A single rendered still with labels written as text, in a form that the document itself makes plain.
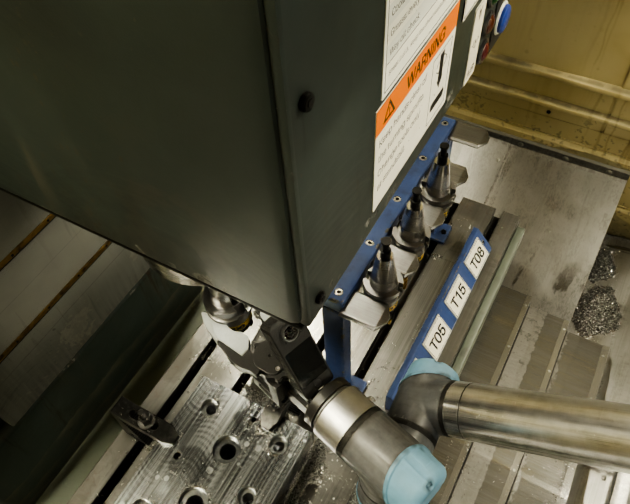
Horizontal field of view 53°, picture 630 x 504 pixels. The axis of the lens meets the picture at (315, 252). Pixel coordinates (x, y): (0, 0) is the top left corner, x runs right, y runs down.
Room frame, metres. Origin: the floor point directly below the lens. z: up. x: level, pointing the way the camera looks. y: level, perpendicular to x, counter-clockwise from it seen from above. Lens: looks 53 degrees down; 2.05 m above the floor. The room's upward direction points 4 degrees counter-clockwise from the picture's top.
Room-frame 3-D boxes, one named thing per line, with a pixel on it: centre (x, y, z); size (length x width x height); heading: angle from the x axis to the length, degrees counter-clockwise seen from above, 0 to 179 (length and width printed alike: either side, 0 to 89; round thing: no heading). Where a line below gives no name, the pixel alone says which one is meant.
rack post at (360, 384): (0.54, -0.03, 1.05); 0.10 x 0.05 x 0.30; 57
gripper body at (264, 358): (0.36, 0.03, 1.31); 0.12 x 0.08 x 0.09; 41
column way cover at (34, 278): (0.70, 0.49, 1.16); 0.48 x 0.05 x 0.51; 147
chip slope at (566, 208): (1.00, -0.24, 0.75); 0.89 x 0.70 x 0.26; 57
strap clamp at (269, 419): (0.48, 0.07, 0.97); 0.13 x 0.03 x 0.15; 147
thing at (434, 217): (0.69, -0.19, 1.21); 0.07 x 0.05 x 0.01; 57
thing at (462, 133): (0.88, -0.31, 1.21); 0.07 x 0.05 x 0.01; 57
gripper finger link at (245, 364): (0.38, 0.09, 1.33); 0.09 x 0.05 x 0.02; 55
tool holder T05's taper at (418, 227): (0.65, -0.16, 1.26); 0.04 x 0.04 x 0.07
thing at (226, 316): (0.46, 0.12, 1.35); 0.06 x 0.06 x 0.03
